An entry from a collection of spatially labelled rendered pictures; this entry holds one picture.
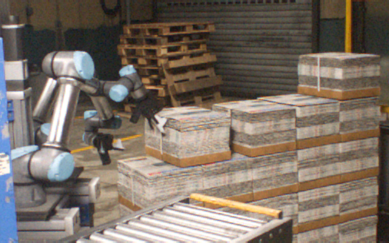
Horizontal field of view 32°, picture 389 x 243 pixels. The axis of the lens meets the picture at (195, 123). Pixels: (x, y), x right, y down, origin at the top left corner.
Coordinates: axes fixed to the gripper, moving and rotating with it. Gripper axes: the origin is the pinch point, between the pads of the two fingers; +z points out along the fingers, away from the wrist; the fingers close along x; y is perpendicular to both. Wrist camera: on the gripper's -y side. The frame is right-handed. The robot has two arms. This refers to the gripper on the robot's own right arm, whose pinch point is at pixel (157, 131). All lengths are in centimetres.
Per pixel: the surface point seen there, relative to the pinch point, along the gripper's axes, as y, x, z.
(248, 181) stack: 22, -19, 44
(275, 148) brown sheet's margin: 43, -20, 40
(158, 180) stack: -17.9, -18.9, 12.0
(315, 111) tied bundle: 75, -19, 38
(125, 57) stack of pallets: 226, 619, 145
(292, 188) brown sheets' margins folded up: 42, -19, 65
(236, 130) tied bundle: 35.4, -5.5, 24.5
